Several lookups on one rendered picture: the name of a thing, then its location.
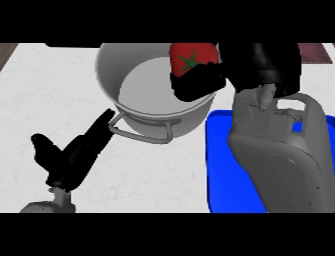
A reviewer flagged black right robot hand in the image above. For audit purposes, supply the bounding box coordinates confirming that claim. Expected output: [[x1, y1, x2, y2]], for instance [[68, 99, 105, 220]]
[[169, 43, 305, 103]]

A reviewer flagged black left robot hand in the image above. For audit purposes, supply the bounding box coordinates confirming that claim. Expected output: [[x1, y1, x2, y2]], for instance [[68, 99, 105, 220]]
[[30, 108, 119, 192]]

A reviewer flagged red tomato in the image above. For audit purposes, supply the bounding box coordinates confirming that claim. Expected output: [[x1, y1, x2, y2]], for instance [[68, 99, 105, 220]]
[[169, 43, 222, 79]]

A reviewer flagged grey metal pot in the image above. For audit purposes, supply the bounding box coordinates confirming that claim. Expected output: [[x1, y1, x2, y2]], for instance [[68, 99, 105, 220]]
[[95, 43, 220, 145]]

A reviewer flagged blue tray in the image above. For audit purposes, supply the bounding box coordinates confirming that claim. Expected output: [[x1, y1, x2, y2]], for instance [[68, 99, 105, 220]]
[[204, 109, 335, 214]]

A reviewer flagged dark red placemat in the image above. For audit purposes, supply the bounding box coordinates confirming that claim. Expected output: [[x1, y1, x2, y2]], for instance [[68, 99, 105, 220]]
[[297, 43, 334, 64]]

